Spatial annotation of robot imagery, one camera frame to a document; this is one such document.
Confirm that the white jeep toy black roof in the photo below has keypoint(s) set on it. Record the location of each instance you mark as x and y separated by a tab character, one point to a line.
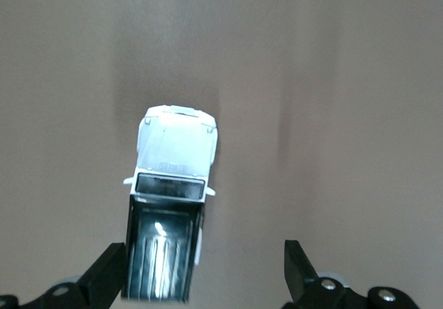
173	142

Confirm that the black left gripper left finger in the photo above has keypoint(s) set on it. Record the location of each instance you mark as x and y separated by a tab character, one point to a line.
100	281

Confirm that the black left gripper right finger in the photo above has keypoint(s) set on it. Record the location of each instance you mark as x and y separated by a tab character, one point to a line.
301	281

